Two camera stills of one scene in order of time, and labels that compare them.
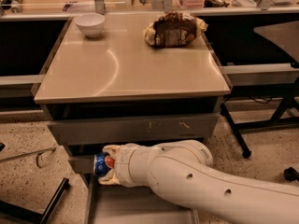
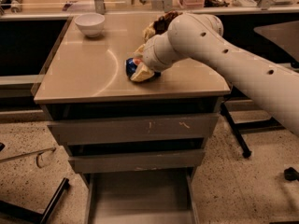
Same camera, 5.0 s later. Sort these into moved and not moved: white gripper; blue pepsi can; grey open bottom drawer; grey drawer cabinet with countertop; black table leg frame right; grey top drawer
Moved: blue pepsi can; white gripper
Not moved: grey top drawer; black table leg frame right; grey open bottom drawer; grey drawer cabinet with countertop
